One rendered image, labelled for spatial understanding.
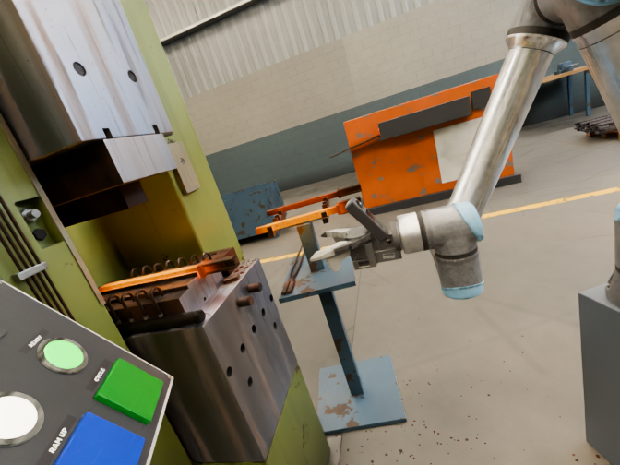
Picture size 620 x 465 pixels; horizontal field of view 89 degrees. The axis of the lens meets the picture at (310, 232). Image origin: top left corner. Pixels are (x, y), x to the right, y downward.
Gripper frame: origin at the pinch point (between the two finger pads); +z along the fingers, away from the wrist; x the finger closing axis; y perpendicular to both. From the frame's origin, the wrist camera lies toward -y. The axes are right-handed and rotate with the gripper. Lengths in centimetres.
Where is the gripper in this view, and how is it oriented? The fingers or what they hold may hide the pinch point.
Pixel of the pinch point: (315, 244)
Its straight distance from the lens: 78.5
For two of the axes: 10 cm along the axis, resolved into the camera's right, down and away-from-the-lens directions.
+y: 2.9, 9.1, 2.9
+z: -9.4, 2.1, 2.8
